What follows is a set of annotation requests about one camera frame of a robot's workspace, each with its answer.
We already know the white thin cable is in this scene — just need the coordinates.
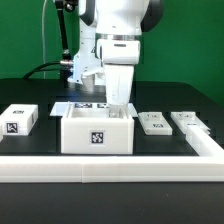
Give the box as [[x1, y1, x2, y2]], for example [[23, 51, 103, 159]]
[[41, 0, 48, 80]]

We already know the white marker base plate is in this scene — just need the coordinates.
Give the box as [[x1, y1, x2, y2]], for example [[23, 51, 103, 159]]
[[49, 101, 139, 118]]

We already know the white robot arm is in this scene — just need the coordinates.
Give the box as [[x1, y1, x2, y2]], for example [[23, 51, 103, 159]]
[[68, 0, 164, 117]]

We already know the white cabinet top block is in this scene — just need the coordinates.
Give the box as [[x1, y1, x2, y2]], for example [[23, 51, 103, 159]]
[[0, 104, 38, 136]]

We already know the white cabinet body box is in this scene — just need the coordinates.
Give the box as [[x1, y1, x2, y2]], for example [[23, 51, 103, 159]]
[[61, 107, 134, 155]]

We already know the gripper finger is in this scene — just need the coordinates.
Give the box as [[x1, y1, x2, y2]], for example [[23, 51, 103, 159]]
[[109, 105, 121, 118]]

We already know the black cable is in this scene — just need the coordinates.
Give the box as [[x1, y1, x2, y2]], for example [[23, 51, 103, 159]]
[[22, 60, 74, 80]]

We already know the white L-shaped obstacle wall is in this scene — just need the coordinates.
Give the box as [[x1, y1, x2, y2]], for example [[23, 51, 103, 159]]
[[0, 126, 224, 183]]

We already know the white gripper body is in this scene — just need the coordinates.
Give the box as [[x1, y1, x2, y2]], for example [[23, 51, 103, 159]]
[[104, 64, 134, 106]]

